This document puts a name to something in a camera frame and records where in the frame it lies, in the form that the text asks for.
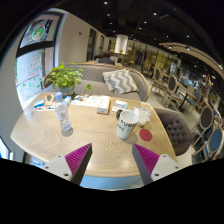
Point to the group of ceiling spotlights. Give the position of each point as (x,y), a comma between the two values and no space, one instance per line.
(154,14)

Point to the dark grey tufted armchair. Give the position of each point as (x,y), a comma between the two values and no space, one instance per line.
(176,130)

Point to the white mug with dark lettering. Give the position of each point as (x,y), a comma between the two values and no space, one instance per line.
(126,126)

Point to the clear plastic cup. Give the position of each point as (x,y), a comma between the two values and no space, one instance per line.
(144,115)

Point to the clear bottle with blue cap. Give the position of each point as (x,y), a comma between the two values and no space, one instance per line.
(63,116)

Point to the small blue box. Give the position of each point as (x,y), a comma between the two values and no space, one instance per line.
(39,103)

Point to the grey curved sofa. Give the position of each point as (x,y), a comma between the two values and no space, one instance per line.
(93,75)

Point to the grey white chevron cushion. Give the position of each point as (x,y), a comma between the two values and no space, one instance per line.
(120,81)

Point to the window with colourful poster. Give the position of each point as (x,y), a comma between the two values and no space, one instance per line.
(35,66)

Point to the person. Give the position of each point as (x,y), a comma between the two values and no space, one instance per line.
(106,60)

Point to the brown paper pad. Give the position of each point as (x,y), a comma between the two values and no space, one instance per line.
(50,99)

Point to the white round pillar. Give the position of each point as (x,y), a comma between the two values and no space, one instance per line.
(121,43)

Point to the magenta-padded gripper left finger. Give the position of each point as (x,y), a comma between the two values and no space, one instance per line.
(77,160)

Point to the green potted plant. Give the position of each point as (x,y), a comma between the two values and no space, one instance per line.
(65,76)

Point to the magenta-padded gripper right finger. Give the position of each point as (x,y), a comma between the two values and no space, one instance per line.
(148,160)

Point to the flat round red coaster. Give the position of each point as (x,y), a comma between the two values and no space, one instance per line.
(145,135)

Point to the small white blue packet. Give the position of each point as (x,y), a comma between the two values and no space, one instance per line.
(120,104)

